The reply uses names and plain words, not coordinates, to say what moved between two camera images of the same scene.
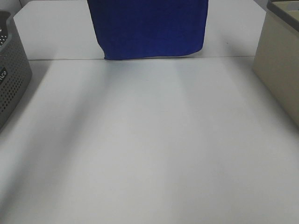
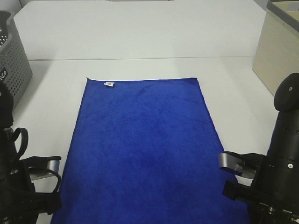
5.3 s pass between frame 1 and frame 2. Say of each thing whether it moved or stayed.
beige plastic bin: stayed
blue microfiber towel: moved
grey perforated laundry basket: stayed
